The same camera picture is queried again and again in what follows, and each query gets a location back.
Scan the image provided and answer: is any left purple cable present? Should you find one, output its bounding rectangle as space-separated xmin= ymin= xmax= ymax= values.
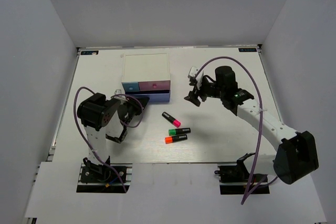
xmin=73 ymin=87 xmax=144 ymax=193

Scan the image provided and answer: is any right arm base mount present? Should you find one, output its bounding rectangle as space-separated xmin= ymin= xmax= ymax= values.
xmin=214 ymin=164 xmax=270 ymax=195

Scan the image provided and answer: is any pink highlighter marker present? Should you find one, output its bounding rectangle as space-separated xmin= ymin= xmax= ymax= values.
xmin=162 ymin=112 xmax=181 ymax=128

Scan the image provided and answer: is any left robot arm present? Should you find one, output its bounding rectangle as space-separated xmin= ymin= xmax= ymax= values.
xmin=75 ymin=93 xmax=150 ymax=182

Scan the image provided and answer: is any table label sticker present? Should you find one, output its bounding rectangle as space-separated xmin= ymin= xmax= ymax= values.
xmin=238 ymin=48 xmax=257 ymax=52
xmin=80 ymin=50 xmax=99 ymax=55

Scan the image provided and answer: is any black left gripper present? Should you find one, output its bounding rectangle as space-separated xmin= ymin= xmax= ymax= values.
xmin=123 ymin=95 xmax=150 ymax=129

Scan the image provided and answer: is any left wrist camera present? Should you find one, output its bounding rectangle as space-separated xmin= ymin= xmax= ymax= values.
xmin=110 ymin=89 xmax=127 ymax=101

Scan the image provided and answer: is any orange highlighter marker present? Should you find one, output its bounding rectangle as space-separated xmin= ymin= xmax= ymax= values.
xmin=165 ymin=134 xmax=187 ymax=144

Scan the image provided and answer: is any right table label sticker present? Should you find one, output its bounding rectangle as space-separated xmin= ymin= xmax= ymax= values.
xmin=238 ymin=48 xmax=257 ymax=52

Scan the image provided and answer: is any cream drawer cabinet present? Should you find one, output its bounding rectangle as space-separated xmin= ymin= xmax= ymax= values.
xmin=122 ymin=54 xmax=170 ymax=82

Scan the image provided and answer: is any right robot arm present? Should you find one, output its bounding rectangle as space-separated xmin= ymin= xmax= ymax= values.
xmin=185 ymin=66 xmax=319 ymax=185

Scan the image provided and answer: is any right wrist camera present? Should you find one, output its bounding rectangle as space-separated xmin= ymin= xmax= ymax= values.
xmin=188 ymin=66 xmax=204 ymax=90

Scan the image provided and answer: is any left table label sticker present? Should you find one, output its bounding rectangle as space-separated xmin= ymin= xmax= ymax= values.
xmin=80 ymin=50 xmax=99 ymax=55

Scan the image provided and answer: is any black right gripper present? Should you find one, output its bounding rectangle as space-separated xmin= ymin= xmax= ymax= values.
xmin=184 ymin=78 xmax=225 ymax=107

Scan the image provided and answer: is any pink drawer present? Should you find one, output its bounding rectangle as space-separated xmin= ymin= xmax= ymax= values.
xmin=139 ymin=80 xmax=171 ymax=91

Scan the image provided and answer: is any green highlighter marker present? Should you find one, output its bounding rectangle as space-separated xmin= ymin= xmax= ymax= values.
xmin=169 ymin=127 xmax=191 ymax=136

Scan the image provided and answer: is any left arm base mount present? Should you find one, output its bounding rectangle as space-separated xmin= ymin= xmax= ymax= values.
xmin=76 ymin=164 xmax=133 ymax=194

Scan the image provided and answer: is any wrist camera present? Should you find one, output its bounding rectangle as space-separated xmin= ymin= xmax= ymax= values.
xmin=110 ymin=89 xmax=127 ymax=101
xmin=188 ymin=66 xmax=204 ymax=90

